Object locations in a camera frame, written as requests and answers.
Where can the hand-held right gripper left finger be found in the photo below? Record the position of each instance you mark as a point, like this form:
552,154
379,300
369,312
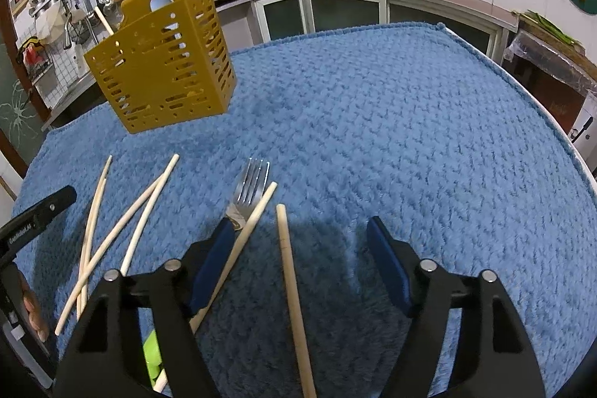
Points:
212,270

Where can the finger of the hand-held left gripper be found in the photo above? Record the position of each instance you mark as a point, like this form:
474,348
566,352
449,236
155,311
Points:
58,202

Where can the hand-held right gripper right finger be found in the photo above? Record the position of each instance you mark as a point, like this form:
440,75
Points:
389,270

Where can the wooden chopstick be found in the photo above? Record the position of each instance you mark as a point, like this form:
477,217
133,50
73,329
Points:
292,286
105,21
171,163
140,235
262,204
95,216

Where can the yellow slotted utensil holder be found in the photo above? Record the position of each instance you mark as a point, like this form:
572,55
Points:
163,76

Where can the light blue spatula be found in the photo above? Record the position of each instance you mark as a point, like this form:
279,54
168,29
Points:
163,4

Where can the person's left hand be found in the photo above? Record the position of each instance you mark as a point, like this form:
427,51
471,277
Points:
36,316

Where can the dark wooden glass door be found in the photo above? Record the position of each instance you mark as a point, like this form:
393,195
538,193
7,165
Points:
14,113

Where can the steel sink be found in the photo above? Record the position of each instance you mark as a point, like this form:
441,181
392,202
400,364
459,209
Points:
70,99

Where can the blue knitted blanket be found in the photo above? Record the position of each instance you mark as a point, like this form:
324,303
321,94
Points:
373,123

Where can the red yellow gloves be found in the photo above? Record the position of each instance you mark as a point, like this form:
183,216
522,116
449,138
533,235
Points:
30,48

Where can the steel faucet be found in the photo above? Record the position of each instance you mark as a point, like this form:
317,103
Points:
70,29

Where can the white cloth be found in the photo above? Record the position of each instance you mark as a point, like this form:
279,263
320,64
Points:
46,25

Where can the white heater controller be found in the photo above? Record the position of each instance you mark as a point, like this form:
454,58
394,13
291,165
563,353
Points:
18,1

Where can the plastic-covered brown box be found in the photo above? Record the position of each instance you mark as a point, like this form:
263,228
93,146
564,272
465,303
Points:
550,71

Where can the green vegetables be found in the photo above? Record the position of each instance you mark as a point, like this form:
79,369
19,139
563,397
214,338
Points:
550,27

